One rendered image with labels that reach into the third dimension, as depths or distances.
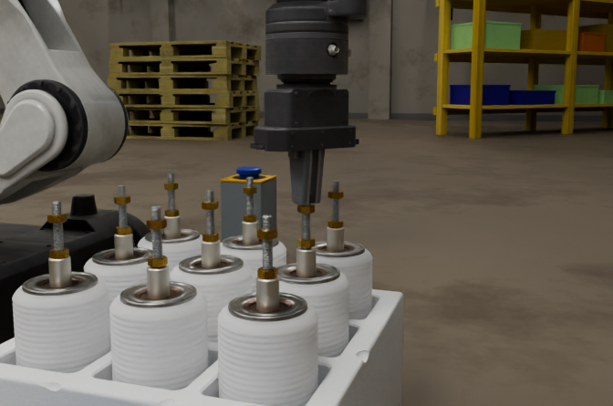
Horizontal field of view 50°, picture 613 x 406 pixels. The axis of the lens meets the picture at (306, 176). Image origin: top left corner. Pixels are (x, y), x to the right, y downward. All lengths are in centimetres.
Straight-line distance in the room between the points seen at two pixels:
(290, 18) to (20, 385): 44
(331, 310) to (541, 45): 608
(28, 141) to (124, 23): 1002
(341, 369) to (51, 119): 59
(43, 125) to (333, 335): 55
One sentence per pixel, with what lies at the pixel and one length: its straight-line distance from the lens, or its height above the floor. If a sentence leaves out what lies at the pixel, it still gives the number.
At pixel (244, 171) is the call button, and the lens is 105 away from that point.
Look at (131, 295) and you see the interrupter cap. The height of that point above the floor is 25.
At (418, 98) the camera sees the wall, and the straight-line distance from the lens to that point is 948.
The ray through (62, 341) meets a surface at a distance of 73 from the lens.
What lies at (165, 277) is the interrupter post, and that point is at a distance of 68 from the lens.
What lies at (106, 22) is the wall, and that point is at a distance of 1125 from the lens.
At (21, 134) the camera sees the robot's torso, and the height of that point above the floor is 39.
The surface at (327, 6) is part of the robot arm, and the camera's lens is 69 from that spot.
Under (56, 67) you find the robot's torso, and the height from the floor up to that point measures 49.
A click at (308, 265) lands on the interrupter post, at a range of 74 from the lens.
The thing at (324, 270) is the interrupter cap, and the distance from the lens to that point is 76.
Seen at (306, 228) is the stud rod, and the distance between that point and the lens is 73.
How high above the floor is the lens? 46
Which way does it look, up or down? 8 degrees down
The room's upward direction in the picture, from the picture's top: straight up
